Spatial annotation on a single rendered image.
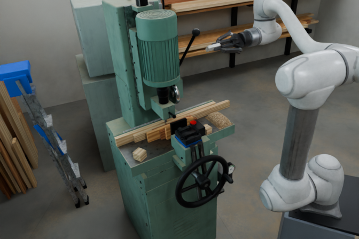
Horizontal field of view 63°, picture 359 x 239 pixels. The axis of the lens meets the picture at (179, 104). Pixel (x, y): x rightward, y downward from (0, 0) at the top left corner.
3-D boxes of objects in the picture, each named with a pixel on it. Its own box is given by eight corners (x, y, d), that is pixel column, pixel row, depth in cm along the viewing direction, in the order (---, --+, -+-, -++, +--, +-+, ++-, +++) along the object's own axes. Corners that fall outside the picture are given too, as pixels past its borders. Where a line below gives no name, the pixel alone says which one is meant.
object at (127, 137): (117, 147, 144) (115, 139, 141) (115, 145, 145) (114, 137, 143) (215, 109, 169) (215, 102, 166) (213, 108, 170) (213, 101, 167)
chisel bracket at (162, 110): (163, 123, 145) (162, 109, 140) (151, 110, 155) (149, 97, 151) (176, 118, 148) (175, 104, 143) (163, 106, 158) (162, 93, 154)
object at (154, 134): (148, 142, 146) (147, 133, 143) (147, 141, 147) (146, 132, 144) (189, 126, 156) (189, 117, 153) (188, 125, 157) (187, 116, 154)
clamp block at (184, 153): (185, 166, 134) (184, 150, 130) (170, 150, 145) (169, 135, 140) (211, 153, 141) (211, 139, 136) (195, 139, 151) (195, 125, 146)
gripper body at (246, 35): (247, 49, 146) (232, 54, 143) (239, 36, 149) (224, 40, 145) (254, 40, 140) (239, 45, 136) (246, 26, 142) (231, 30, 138)
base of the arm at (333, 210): (337, 184, 152) (339, 176, 149) (341, 220, 135) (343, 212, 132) (299, 177, 158) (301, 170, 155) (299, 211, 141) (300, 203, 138)
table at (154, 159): (140, 191, 127) (138, 181, 124) (116, 152, 149) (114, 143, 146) (247, 142, 152) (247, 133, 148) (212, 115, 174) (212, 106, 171)
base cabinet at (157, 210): (157, 273, 179) (145, 193, 142) (123, 208, 222) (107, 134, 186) (217, 238, 197) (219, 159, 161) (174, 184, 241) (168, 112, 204)
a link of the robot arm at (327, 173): (347, 200, 137) (357, 166, 125) (314, 212, 133) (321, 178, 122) (323, 176, 150) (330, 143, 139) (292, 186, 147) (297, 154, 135)
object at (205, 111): (135, 143, 146) (134, 136, 144) (133, 141, 148) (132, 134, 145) (229, 106, 171) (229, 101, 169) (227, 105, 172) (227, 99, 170)
